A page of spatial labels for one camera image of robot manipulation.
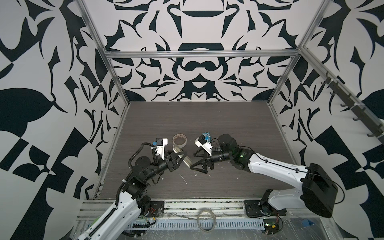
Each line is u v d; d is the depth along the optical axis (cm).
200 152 74
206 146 66
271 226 71
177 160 68
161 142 64
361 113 55
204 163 63
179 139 98
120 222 55
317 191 41
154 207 75
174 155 66
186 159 68
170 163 62
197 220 71
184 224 65
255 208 74
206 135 99
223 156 65
